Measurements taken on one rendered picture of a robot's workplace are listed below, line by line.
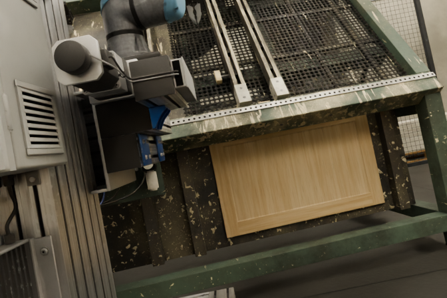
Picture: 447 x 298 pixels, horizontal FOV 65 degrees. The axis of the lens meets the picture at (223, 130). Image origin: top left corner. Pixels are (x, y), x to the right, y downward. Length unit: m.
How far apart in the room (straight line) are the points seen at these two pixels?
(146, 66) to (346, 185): 1.52
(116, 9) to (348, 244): 1.45
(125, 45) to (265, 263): 1.18
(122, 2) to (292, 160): 1.24
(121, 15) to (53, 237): 0.66
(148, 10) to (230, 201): 1.14
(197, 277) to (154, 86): 1.16
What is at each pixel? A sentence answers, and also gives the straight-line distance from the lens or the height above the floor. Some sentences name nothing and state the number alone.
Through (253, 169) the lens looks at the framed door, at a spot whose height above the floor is 0.58.
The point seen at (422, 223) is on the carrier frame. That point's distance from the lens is 2.06.
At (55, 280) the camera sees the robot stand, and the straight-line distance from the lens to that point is 0.85.
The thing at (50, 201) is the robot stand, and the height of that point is 0.69.
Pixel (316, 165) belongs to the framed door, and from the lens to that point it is 2.02.
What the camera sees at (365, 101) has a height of 0.81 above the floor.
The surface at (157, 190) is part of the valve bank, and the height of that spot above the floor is 0.59.
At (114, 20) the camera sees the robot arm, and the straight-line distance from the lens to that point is 1.16.
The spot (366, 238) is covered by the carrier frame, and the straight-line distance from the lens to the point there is 1.93.
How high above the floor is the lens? 0.74
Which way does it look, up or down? 2 degrees up
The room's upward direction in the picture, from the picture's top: 11 degrees counter-clockwise
